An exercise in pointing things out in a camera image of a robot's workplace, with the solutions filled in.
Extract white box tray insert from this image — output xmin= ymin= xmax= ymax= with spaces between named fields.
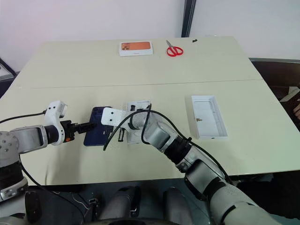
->
xmin=126 ymin=99 xmax=153 ymax=145

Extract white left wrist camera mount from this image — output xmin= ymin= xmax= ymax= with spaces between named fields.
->
xmin=44 ymin=100 xmax=69 ymax=146

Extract dark metal rack frame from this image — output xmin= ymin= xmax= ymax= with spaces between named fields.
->
xmin=0 ymin=57 xmax=17 ymax=82

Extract white cardboard piece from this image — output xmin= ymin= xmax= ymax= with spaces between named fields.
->
xmin=279 ymin=86 xmax=300 ymax=103

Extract black robot body cable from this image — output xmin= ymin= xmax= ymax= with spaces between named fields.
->
xmin=18 ymin=153 xmax=94 ymax=222

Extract white box with orange print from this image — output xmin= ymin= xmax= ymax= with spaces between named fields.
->
xmin=119 ymin=41 xmax=154 ymax=57

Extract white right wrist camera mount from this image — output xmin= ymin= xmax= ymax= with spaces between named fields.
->
xmin=101 ymin=107 xmax=129 ymax=133

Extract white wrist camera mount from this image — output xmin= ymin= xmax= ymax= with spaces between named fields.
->
xmin=101 ymin=107 xmax=129 ymax=133
xmin=44 ymin=100 xmax=69 ymax=146

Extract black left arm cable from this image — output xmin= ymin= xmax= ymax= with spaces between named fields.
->
xmin=0 ymin=109 xmax=47 ymax=125

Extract dark blue phone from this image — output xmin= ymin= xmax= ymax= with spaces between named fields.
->
xmin=83 ymin=106 xmax=114 ymax=147

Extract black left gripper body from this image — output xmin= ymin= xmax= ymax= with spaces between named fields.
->
xmin=61 ymin=120 xmax=78 ymax=143

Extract dark vertical post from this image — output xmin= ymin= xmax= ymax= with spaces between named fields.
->
xmin=180 ymin=0 xmax=197 ymax=38

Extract red handled scissors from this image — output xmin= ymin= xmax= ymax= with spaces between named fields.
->
xmin=165 ymin=40 xmax=184 ymax=58

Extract white phone box lid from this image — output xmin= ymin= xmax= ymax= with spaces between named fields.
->
xmin=190 ymin=94 xmax=229 ymax=140

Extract dark rounded shape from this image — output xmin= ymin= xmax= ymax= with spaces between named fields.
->
xmin=99 ymin=186 xmax=142 ymax=221
xmin=162 ymin=187 xmax=195 ymax=223

